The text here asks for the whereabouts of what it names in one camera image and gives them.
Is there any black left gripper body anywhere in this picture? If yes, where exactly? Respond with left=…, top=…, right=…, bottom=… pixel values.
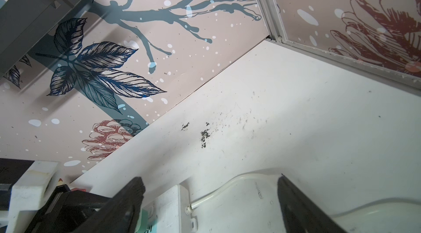
left=25, top=185, right=109, bottom=233

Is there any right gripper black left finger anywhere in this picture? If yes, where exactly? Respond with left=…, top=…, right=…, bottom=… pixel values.
left=74, top=177, right=146, bottom=233

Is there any black hanging wall basket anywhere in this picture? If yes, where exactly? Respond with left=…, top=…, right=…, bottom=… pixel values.
left=1, top=0, right=81, bottom=76

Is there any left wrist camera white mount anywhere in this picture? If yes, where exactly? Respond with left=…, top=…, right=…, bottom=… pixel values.
left=1, top=158, right=60, bottom=233

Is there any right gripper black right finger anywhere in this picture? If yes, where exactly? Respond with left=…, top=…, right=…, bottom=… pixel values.
left=277, top=176, right=345, bottom=233

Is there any white multicolour power strip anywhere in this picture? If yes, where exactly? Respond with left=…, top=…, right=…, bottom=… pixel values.
left=137, top=185, right=198, bottom=233

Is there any white power strip cable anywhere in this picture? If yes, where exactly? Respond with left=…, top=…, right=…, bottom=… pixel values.
left=185, top=171, right=421, bottom=220

